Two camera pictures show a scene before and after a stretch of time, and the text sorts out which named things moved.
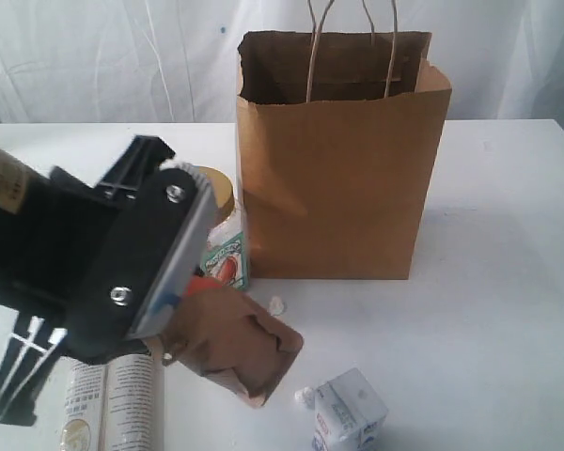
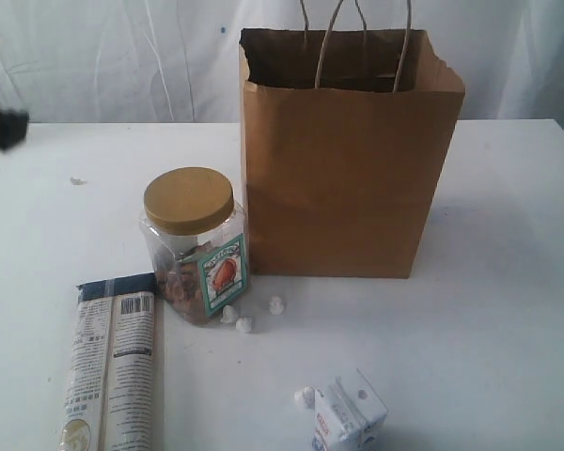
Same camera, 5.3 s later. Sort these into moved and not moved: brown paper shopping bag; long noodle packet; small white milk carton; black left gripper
Moved: black left gripper
Not moved: brown paper shopping bag; small white milk carton; long noodle packet
